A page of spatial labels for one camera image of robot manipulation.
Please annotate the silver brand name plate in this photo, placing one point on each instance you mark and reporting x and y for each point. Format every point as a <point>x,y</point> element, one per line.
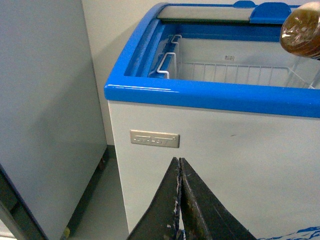
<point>157,139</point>

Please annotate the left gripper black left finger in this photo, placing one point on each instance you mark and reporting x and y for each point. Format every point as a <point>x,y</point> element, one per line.
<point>161,220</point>

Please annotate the red label drink bottle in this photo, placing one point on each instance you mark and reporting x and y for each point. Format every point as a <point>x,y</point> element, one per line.
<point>300,32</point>

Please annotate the white wire freezer basket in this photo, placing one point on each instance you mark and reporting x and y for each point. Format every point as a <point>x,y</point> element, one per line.
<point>258,63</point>

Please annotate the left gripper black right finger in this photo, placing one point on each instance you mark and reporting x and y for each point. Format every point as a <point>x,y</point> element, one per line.
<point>203,215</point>

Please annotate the white chest freezer blue rim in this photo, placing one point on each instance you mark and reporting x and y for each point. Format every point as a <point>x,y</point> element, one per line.
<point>256,147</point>

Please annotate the grey upright cabinet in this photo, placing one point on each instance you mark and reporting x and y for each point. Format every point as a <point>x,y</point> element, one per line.
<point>51,129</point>

